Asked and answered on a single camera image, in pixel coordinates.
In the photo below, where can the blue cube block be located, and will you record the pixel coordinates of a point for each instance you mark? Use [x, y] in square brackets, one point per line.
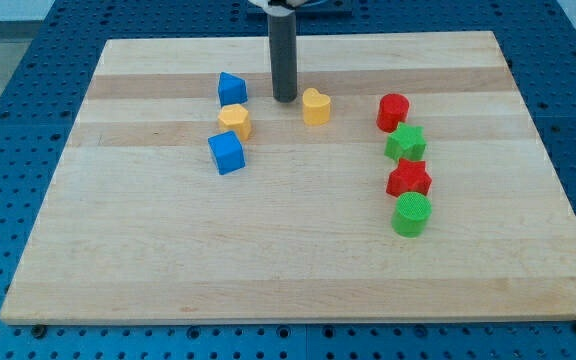
[227, 152]

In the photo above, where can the blue triangular prism block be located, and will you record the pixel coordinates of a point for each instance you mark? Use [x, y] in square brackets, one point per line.
[231, 89]

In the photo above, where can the green cylinder block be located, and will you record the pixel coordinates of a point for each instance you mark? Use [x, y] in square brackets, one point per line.
[411, 214]

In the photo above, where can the light wooden board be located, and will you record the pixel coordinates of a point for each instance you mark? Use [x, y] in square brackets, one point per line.
[138, 227]

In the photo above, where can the green star block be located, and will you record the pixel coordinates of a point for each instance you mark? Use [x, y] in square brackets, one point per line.
[406, 141]

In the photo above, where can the red star block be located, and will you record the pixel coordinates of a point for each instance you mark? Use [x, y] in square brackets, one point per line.
[409, 176]

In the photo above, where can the yellow heart block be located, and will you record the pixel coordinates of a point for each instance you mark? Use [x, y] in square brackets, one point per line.
[316, 107]

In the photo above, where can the red cylinder block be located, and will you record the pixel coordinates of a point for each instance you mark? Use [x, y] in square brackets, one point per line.
[393, 109]

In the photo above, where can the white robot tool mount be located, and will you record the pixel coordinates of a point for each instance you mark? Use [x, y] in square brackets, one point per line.
[279, 7]

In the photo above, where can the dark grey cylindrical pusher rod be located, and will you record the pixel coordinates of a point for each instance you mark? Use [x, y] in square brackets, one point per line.
[283, 53]

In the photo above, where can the yellow pentagon block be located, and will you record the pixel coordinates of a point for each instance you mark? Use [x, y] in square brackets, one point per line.
[235, 118]

